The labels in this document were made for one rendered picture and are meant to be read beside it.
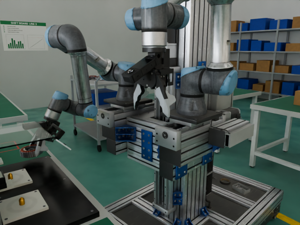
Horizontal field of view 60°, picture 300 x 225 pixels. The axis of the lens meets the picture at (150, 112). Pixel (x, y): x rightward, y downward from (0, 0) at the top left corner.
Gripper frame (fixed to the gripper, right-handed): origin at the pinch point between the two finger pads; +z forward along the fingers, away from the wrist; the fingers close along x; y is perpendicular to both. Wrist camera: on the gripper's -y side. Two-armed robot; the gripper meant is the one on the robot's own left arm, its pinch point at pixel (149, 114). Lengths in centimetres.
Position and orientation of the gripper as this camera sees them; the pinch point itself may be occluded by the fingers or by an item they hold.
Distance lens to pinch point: 80.6
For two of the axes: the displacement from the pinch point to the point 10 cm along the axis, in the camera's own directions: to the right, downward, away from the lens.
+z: 0.0, 9.7, 2.4
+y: 7.1, -1.7, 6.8
